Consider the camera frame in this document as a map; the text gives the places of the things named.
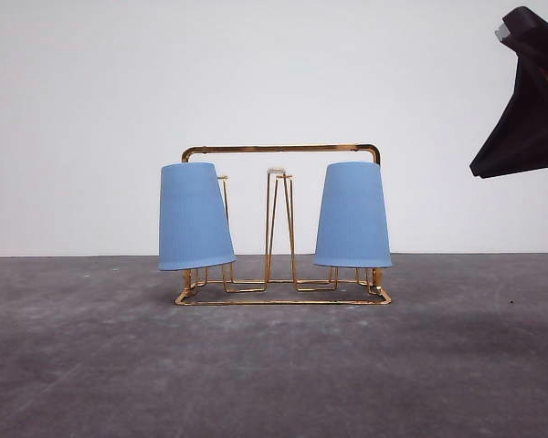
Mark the gold wire cup rack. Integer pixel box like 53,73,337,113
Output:
174,143,392,306

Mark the blue ribbed plastic cup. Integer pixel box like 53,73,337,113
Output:
313,162,393,267
158,162,237,270

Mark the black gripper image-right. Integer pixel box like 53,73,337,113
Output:
469,6,548,178

